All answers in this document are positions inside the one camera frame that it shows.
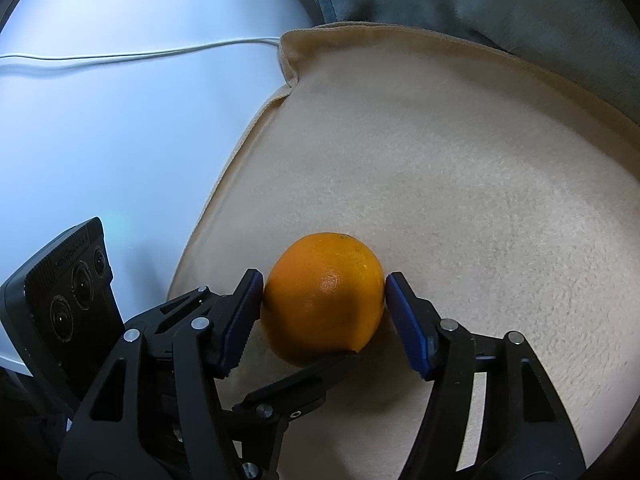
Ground white cable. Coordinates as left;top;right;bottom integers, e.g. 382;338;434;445
0;36;281;63

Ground beige blanket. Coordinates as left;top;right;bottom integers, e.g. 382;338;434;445
167;21;640;471

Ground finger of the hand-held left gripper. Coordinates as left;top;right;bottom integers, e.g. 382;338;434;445
232;350;360;480
127;286;237;334

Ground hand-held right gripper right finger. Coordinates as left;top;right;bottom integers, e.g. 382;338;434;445
385;271;587;480

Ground orange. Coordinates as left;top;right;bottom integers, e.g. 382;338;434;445
260;232;386;367

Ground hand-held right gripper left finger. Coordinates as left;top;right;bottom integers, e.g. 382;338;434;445
57;268;265;480

